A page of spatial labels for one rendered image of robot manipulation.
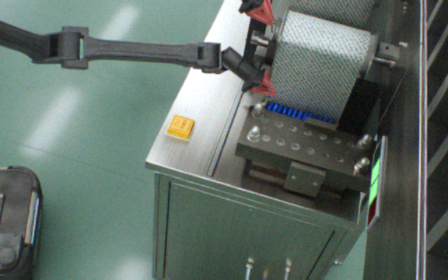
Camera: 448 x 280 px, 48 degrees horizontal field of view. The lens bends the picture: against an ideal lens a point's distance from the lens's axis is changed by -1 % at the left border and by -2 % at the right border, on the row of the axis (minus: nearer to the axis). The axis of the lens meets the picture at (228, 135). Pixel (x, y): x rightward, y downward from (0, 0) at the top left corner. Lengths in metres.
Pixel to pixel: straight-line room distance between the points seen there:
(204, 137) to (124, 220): 0.97
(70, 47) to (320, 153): 0.75
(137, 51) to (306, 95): 0.51
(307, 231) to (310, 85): 0.46
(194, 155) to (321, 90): 0.43
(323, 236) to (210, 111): 0.54
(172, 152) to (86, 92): 1.52
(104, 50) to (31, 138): 1.51
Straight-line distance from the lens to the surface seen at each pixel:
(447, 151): 0.91
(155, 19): 3.56
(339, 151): 1.52
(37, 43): 1.39
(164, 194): 1.67
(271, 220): 1.62
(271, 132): 1.50
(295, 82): 1.52
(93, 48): 1.40
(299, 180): 1.49
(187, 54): 1.44
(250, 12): 1.46
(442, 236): 0.84
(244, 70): 1.50
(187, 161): 1.56
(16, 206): 2.31
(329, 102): 1.55
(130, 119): 2.88
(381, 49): 1.48
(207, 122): 1.67
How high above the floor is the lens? 2.13
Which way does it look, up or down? 49 degrees down
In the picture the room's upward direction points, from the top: 11 degrees clockwise
